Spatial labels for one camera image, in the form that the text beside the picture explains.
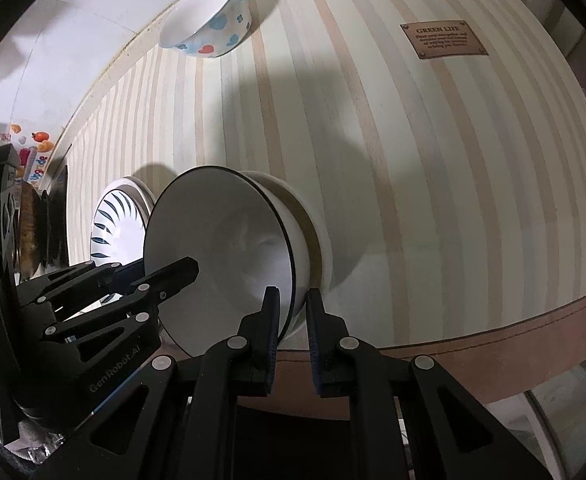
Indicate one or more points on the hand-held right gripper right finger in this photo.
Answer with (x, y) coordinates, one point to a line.
(315, 340)

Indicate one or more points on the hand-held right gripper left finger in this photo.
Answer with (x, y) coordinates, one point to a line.
(272, 330)

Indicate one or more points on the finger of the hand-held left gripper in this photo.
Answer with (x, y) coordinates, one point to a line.
(173, 275)
(88, 272)

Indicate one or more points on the plain white bowl dark rim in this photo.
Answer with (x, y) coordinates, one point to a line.
(213, 250)

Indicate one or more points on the white plate blue stripe pattern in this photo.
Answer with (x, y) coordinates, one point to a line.
(115, 220)

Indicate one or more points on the dark wok with food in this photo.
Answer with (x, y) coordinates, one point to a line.
(28, 232)

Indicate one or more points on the black cooktop stove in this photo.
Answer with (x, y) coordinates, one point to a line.
(55, 225)

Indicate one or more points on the striped counter mat cat print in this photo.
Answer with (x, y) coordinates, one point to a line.
(423, 160)

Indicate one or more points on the white bowl blue heart print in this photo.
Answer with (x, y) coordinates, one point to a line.
(208, 15)

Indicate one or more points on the colourful wall sticker set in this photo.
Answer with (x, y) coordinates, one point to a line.
(35, 147)

